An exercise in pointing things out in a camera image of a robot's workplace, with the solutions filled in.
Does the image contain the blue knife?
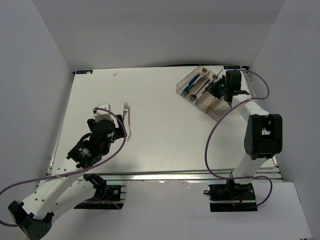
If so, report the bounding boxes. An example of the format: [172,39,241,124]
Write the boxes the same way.
[182,74,200,93]

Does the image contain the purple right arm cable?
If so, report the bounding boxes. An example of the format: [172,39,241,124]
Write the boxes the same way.
[204,70,274,207]

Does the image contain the right blue corner marker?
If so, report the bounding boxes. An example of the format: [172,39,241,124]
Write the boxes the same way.
[223,65,241,70]

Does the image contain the green handled fork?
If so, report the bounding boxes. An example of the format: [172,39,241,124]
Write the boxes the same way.
[122,102,129,121]

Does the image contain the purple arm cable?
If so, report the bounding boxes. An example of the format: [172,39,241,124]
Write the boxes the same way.
[204,70,274,207]
[0,107,127,227]

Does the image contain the blue corner marker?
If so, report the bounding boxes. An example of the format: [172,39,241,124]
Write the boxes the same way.
[75,69,93,75]
[223,65,241,70]

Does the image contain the left blue corner marker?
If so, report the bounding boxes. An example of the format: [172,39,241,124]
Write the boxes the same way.
[75,69,93,75]

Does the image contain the smoky clear divided organizer tray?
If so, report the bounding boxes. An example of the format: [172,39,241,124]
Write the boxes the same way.
[176,65,231,121]

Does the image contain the orange chopstick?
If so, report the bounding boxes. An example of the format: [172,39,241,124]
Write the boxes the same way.
[206,98,218,113]

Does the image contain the aluminium table edge rail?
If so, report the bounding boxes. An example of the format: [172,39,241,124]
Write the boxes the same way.
[46,163,285,182]

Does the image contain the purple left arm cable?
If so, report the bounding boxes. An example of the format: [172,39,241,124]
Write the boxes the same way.
[0,107,127,227]

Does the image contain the black spoon long handle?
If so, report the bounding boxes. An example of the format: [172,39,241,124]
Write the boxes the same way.
[189,79,210,102]

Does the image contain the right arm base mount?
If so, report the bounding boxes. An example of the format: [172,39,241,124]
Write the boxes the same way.
[203,180,258,213]

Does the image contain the black steak knife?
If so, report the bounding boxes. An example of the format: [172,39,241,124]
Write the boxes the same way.
[189,76,207,91]

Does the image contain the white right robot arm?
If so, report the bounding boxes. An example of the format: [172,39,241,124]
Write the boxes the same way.
[204,69,283,200]

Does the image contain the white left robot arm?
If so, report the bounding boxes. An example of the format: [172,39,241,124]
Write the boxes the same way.
[8,115,126,240]

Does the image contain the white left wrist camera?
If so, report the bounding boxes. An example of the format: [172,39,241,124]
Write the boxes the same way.
[93,103,113,123]

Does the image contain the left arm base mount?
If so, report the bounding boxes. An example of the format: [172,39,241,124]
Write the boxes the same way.
[74,173,127,210]

